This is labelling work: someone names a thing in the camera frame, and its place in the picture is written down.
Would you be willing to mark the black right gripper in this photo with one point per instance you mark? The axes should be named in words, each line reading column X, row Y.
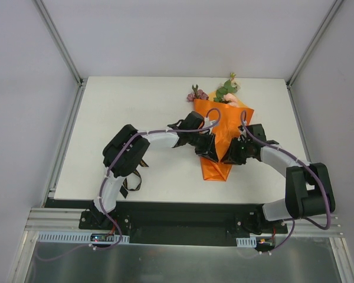
column 232, row 152

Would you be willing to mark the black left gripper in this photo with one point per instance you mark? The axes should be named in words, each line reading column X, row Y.
column 208, row 146

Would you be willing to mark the orange wrapping paper sheet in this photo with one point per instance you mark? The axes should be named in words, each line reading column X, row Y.
column 225, row 131

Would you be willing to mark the pink fake rose stem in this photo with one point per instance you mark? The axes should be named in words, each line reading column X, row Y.
column 231, row 100

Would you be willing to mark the mauve fake rose stem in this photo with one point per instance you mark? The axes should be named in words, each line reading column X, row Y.
column 196, row 94

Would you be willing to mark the white fake rose stem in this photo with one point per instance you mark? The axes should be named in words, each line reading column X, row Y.
column 229, row 86

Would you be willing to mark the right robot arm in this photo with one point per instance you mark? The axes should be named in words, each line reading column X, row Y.
column 308, row 190

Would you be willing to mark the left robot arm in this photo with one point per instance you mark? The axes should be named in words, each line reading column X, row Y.
column 125, row 152

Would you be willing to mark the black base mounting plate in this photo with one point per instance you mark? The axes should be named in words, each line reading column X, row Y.
column 200, row 224

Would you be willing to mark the black ribbon with gold text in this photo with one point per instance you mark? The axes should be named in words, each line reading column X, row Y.
column 132, row 183

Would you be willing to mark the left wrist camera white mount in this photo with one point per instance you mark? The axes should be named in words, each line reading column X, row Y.
column 208, row 124

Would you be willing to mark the right white slotted cable duct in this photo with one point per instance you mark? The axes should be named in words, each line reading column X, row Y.
column 253, row 242

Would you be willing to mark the white slotted cable duct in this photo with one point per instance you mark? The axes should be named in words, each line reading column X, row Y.
column 253, row 242
column 81, row 237

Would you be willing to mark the left white slotted cable duct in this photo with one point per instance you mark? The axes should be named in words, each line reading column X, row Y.
column 81, row 237

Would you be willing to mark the right aluminium frame post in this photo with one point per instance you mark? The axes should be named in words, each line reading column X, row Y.
column 321, row 30

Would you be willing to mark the aluminium frame post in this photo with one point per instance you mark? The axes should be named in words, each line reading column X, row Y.
column 321, row 30
column 57, row 39

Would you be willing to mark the left aluminium frame post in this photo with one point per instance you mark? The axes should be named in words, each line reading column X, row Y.
column 57, row 39

